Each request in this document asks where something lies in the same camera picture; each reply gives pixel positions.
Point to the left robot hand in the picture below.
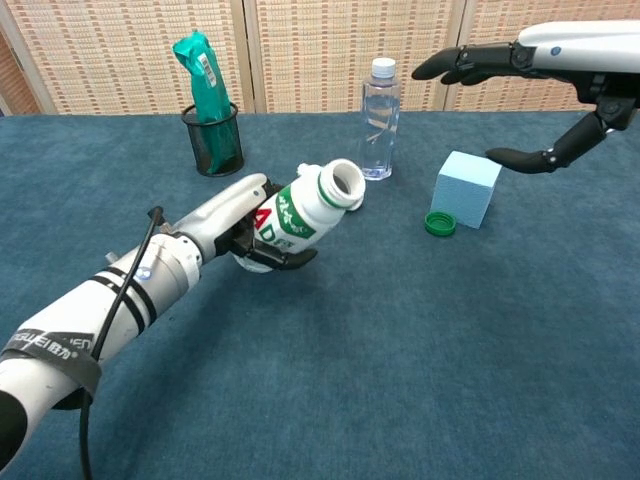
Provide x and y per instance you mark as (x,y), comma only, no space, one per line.
(225,207)

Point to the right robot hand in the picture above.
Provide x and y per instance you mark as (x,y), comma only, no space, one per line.
(590,47)

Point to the white AD calcium milk bottle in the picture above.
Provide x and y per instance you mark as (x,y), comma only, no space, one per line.
(305,205)

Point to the green plastic bottle cap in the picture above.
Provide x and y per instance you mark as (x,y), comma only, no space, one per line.
(440,226)

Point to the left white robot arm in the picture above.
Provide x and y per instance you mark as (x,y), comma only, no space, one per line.
(60,330)

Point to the clear plastic water bottle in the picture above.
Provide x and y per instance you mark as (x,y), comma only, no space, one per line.
(378,125)

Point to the black mesh pen holder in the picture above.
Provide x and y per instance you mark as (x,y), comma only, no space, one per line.
(238,142)

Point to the woven bamboo screen panel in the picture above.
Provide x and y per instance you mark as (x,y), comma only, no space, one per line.
(310,50)
(500,17)
(100,50)

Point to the green plastic wrapped package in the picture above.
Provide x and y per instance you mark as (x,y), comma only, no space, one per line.
(207,85)

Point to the light blue foam cube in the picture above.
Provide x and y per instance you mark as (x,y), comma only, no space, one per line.
(465,195)

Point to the blue table cloth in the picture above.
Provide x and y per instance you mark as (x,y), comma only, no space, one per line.
(400,375)

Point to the brown woven screen panel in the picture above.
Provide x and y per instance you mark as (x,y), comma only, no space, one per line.
(12,85)

